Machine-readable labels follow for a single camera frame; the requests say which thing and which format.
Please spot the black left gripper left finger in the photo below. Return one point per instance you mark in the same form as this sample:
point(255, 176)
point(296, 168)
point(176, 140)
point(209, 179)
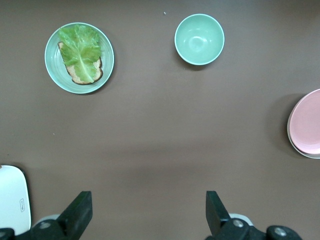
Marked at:
point(65, 227)

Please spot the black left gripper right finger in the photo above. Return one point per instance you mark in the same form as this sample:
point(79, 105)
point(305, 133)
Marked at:
point(225, 230)

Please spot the pink plate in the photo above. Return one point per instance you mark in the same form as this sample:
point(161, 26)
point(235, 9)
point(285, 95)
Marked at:
point(307, 122)

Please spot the green plate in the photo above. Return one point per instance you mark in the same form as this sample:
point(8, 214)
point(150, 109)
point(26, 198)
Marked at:
point(53, 70)

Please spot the toasted bread slice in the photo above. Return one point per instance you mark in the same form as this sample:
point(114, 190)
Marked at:
point(97, 72)

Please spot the green lettuce leaf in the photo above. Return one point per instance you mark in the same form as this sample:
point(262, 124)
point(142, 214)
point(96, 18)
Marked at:
point(80, 50)

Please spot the green bowl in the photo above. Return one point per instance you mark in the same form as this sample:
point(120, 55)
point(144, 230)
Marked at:
point(199, 39)

